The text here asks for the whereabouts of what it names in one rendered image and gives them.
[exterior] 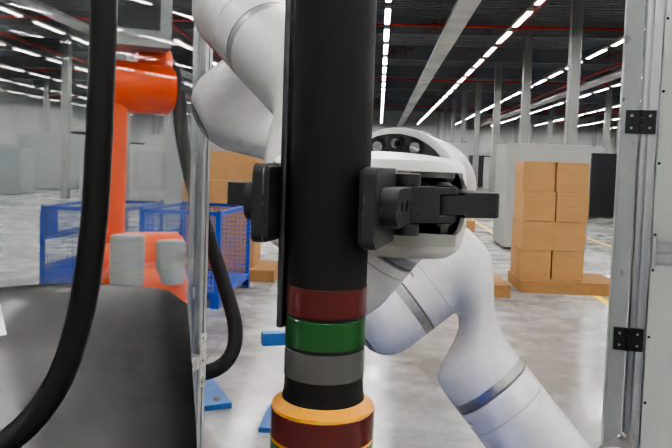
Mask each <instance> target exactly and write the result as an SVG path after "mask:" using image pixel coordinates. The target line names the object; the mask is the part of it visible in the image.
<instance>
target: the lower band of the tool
mask: <svg viewBox="0 0 672 448"><path fill-rule="evenodd" d="M282 392H283V390H282V391H281V392H279V393H278V394H276V395H275V396H274V397H273V399H272V408H273V410H274V411H275V412H276V413H277V414H279V415H280V416H282V417H284V418H287V419H289V420H292V421H296V422H301V423H306V424H314V425H338V424H346V423H351V422H355V421H359V420H361V419H364V418H366V417H367V416H369V415H370V414H371V413H372V412H373V410H374V402H373V400H372V399H371V398H370V397H369V396H368V395H366V394H365V393H364V400H363V401H362V402H361V403H360V404H358V405H356V406H353V407H350V408H346V409H341V410H311V409H305V408H301V407H297V406H294V405H292V404H290V403H288V402H287V401H285V400H284V399H283V397H282Z"/></svg>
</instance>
